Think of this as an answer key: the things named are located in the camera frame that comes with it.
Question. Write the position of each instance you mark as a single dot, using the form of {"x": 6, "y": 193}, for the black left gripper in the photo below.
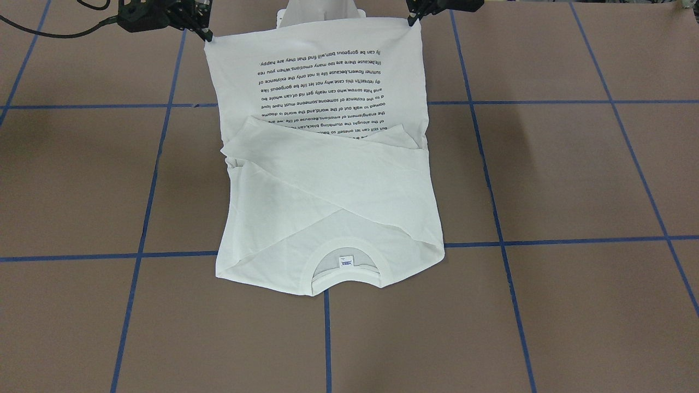
{"x": 431, "y": 7}

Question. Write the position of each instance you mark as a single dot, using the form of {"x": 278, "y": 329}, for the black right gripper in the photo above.
{"x": 184, "y": 14}

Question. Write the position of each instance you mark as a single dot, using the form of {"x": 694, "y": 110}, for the white long-sleeve printed shirt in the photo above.
{"x": 323, "y": 129}

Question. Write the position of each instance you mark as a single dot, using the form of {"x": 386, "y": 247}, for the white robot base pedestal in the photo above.
{"x": 301, "y": 12}

